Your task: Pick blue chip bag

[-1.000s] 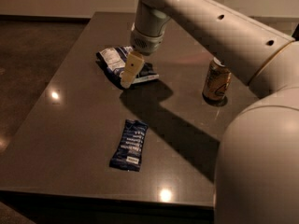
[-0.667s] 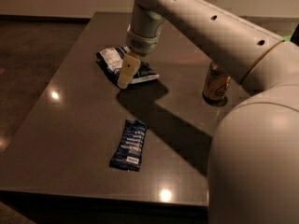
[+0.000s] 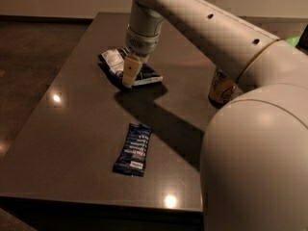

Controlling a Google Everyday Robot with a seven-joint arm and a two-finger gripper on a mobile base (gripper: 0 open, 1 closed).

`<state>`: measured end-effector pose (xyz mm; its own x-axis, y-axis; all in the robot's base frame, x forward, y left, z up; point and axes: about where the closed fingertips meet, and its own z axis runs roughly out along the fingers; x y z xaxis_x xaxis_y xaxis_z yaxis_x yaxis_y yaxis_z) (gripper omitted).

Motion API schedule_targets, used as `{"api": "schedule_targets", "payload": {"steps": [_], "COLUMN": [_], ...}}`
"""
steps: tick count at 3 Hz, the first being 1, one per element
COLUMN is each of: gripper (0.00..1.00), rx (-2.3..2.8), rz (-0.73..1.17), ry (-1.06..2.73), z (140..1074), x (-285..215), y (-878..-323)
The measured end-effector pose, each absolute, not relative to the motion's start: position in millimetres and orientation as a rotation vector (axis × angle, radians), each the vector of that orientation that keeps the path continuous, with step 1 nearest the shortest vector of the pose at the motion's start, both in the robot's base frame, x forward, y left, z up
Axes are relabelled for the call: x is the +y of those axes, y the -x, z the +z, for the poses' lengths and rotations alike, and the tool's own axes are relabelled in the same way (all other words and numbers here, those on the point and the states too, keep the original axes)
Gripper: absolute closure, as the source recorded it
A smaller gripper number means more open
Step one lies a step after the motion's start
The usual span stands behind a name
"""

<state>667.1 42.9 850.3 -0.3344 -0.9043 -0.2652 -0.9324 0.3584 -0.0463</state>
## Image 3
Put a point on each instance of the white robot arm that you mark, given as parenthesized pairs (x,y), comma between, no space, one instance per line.
(254,155)

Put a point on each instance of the dark blue snack wrapper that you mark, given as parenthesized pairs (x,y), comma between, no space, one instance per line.
(132,158)

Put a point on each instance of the blue white chip bag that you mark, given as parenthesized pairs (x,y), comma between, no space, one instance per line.
(112,63)

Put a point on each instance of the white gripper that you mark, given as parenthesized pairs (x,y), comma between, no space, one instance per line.
(141,43)

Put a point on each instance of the gold soda can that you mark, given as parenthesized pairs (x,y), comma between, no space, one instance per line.
(221,89)

